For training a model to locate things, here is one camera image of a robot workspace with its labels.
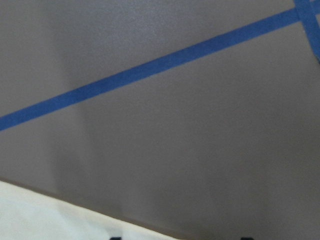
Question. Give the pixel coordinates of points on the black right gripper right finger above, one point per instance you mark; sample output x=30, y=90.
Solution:
x=245, y=238

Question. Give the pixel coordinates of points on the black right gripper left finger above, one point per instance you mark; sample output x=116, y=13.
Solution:
x=115, y=238

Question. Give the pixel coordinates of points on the cream long-sleeve printed shirt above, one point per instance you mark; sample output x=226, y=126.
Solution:
x=28, y=215

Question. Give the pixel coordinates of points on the blue tape grid lines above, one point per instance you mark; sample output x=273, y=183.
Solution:
x=305, y=12

